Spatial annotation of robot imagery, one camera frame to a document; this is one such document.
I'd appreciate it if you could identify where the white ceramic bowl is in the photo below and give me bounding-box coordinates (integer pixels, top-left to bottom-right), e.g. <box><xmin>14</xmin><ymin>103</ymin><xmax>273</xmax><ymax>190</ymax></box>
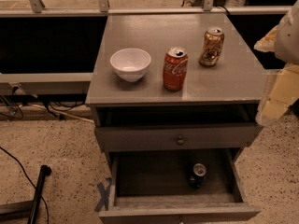
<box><xmin>110</xmin><ymin>48</ymin><xmax>151</xmax><ymax>82</ymax></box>

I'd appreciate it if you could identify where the grey open middle drawer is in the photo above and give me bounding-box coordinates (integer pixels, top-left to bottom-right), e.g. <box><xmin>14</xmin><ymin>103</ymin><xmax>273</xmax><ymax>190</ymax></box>
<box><xmin>99</xmin><ymin>149</ymin><xmax>261</xmax><ymax>224</ymax></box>

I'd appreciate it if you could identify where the black floor cable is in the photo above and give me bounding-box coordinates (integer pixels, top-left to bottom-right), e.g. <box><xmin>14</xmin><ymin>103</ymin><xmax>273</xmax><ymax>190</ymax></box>
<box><xmin>0</xmin><ymin>146</ymin><xmax>50</xmax><ymax>224</ymax></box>

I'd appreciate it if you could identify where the grey top drawer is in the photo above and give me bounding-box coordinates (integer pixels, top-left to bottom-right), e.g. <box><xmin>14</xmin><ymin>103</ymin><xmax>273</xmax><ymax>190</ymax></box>
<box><xmin>95</xmin><ymin>104</ymin><xmax>262</xmax><ymax>152</ymax></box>

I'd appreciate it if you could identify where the bundle of black cables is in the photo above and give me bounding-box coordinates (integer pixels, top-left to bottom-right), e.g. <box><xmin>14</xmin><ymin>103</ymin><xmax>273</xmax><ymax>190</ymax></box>
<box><xmin>0</xmin><ymin>83</ymin><xmax>86</xmax><ymax>121</ymax></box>

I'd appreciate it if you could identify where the black metal stand leg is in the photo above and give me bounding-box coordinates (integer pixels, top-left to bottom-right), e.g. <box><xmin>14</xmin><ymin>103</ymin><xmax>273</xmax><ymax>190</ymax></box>
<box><xmin>27</xmin><ymin>165</ymin><xmax>51</xmax><ymax>224</ymax></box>

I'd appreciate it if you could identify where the grey wooden drawer cabinet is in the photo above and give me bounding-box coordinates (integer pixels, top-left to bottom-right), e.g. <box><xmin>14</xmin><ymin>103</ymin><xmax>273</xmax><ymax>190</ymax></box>
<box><xmin>87</xmin><ymin>13</ymin><xmax>268</xmax><ymax>158</ymax></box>

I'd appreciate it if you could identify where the round brass drawer knob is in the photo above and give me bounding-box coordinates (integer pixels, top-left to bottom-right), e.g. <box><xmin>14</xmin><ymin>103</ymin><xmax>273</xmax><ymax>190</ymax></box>
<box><xmin>177</xmin><ymin>136</ymin><xmax>184</xmax><ymax>146</ymax></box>

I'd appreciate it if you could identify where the grey metal railing frame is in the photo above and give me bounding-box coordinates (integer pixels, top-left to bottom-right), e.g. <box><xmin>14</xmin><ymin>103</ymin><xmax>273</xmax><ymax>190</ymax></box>
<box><xmin>0</xmin><ymin>0</ymin><xmax>299</xmax><ymax>96</ymax></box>

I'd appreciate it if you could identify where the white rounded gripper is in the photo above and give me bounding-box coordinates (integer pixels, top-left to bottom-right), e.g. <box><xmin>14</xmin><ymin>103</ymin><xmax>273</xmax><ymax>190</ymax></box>
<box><xmin>254</xmin><ymin>0</ymin><xmax>299</xmax><ymax>126</ymax></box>

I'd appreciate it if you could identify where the red coca-cola can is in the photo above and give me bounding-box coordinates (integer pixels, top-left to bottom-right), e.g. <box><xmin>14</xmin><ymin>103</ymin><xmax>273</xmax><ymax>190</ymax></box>
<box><xmin>163</xmin><ymin>47</ymin><xmax>188</xmax><ymax>91</ymax></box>

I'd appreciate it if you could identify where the gold soda can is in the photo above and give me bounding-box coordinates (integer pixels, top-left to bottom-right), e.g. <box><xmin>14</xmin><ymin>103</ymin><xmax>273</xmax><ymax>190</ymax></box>
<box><xmin>199</xmin><ymin>27</ymin><xmax>224</xmax><ymax>66</ymax></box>

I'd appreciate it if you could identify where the blue pepsi can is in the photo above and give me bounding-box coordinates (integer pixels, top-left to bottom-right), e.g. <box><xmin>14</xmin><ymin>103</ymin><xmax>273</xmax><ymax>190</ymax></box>
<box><xmin>188</xmin><ymin>163</ymin><xmax>207</xmax><ymax>189</ymax></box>

